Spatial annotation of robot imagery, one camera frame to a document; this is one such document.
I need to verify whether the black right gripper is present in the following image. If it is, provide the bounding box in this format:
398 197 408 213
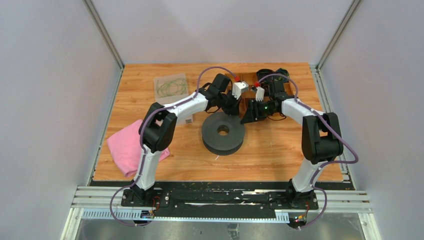
241 98 278 124

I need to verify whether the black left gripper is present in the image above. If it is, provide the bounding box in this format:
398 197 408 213
218 90 243 117

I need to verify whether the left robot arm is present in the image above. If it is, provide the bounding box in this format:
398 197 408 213
130 73 249 207

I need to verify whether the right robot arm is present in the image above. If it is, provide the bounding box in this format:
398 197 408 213
241 73 345 209

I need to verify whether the wooden compartment tray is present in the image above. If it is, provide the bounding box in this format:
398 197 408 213
228 68 296 121

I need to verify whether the green yellow rolled tie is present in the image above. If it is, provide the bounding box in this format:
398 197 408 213
275 68 290 83

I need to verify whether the clear plastic box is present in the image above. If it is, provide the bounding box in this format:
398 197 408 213
153 73 189 105

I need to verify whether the pink folded cloth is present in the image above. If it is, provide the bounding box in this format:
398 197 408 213
106 119 171 178

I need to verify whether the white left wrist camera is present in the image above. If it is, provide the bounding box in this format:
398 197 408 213
231 76 249 100

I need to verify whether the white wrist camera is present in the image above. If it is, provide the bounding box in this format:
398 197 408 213
251 81 265 102
231 76 249 100

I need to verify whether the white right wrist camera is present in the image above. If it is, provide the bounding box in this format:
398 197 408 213
251 81 265 102

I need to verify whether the green wire in box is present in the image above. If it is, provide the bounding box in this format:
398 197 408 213
156 77 188 98

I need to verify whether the aluminium frame post right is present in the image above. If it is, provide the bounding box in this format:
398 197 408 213
309 0 363 112

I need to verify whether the aluminium frame post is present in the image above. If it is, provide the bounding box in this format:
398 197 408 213
309 0 363 112
82 0 125 72

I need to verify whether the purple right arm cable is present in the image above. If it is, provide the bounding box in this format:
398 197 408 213
258 72 360 229

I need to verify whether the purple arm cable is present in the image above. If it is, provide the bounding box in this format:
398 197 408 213
258 72 360 229
109 66 238 228

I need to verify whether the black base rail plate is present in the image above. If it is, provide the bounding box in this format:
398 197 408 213
106 181 319 220

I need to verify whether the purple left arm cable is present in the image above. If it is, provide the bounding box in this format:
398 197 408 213
109 66 238 228

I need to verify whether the aluminium frame post left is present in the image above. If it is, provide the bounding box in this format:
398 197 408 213
82 0 125 72

